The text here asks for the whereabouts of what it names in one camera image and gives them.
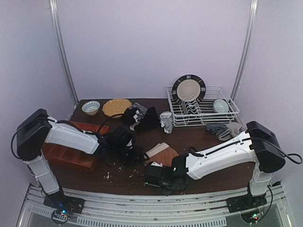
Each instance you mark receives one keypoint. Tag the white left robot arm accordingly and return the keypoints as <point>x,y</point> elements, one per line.
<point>41,132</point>

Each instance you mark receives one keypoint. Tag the white wire dish rack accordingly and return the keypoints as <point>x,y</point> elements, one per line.
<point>200,113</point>

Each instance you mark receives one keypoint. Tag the metal corner post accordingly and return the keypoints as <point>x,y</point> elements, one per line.
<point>62,52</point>
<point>246,48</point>

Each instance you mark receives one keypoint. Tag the grey underwear pile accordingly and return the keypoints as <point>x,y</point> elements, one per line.
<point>139,110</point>

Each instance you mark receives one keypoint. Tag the black rimmed beige plate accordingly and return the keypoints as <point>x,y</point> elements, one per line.
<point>188,88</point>

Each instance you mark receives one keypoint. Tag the black underwear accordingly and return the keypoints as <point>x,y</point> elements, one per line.
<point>150,120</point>

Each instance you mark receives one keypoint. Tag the metal front rail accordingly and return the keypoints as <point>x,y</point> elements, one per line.
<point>193,210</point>

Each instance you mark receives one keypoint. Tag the light green bowl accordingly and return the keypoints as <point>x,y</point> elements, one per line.
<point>220,106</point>

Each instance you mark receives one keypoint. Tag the blue patterned bowl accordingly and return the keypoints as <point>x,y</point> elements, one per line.
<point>91,108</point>

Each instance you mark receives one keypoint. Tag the grey cloth by rack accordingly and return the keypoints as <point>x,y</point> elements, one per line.
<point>235,128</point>

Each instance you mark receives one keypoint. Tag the grey white underwear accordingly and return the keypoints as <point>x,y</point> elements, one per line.
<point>166,121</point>

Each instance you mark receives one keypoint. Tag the yellow dotted plate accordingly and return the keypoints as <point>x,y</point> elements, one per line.
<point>116,107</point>

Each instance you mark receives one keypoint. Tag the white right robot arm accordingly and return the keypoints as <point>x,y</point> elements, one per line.
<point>257,144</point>

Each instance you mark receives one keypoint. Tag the blue striped underwear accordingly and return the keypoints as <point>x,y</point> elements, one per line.
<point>220,131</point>

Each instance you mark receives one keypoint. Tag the right metal corner post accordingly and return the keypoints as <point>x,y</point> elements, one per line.
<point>246,48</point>

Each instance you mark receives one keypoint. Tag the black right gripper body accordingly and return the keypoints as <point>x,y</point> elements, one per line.
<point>151,176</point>

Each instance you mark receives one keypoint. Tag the brown wooden organizer box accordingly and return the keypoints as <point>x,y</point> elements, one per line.
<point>69,157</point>

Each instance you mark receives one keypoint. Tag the left metal corner post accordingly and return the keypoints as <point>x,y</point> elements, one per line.
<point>62,52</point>

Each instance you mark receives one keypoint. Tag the tan brown boxer underwear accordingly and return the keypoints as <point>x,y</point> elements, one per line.
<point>161,154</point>

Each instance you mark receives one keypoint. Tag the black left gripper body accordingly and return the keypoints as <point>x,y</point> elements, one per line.
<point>134,154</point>

